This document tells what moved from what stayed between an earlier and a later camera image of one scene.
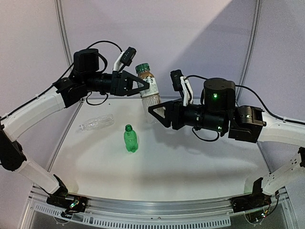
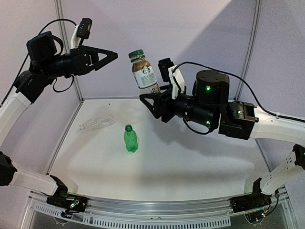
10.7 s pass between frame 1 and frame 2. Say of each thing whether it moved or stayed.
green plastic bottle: stayed
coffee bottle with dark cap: moved
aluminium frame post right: stayed
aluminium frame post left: stayed
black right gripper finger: moved
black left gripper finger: moved
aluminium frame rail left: stayed
